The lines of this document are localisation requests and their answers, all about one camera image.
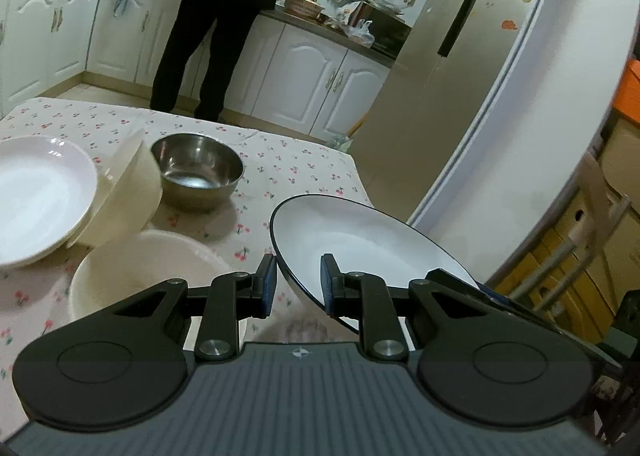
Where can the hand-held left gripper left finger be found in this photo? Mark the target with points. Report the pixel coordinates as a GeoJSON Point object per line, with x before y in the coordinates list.
{"type": "Point", "coordinates": [267, 286]}

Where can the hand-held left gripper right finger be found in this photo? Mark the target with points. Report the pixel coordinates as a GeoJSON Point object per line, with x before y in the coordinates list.
{"type": "Point", "coordinates": [330, 286]}

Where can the white plate with black rim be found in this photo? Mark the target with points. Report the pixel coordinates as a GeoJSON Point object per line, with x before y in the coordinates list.
{"type": "Point", "coordinates": [360, 236]}

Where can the cream bowl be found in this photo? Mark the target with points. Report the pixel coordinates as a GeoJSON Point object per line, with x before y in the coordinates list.
{"type": "Point", "coordinates": [145, 266]}
{"type": "Point", "coordinates": [130, 196]}

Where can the stainless steel bowl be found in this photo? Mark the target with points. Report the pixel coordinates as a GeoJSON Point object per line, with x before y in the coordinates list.
{"type": "Point", "coordinates": [200, 160]}

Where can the cherry printed tablecloth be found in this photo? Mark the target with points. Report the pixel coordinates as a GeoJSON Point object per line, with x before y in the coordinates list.
{"type": "Point", "coordinates": [280, 170]}

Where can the stainless steel refrigerator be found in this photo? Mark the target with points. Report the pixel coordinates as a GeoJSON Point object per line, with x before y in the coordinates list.
{"type": "Point", "coordinates": [425, 110]}

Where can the white kitchen base cabinets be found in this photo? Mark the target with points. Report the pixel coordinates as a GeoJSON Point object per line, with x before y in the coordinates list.
{"type": "Point", "coordinates": [300, 70]}

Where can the white plastic bag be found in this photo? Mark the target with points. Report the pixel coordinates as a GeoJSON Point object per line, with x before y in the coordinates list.
{"type": "Point", "coordinates": [361, 33]}

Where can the basket of vegetables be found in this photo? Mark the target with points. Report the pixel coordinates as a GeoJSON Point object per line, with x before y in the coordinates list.
{"type": "Point", "coordinates": [301, 5]}

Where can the orange box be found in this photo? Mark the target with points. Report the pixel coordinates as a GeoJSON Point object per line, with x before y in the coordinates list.
{"type": "Point", "coordinates": [629, 90]}

